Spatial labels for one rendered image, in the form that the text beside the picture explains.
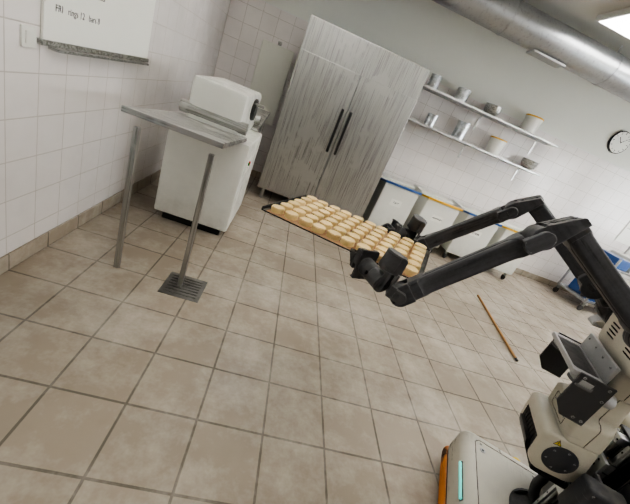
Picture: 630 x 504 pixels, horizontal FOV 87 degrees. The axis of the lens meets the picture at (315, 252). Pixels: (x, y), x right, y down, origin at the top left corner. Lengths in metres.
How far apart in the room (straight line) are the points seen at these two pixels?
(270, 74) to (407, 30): 1.82
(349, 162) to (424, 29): 2.00
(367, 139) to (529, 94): 2.56
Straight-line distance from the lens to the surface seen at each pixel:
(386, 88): 4.19
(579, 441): 1.50
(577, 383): 1.35
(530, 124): 5.66
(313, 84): 4.09
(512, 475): 1.98
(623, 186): 7.15
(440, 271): 0.98
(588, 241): 1.05
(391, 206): 4.72
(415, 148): 5.31
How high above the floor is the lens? 1.39
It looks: 24 degrees down
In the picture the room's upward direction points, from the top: 23 degrees clockwise
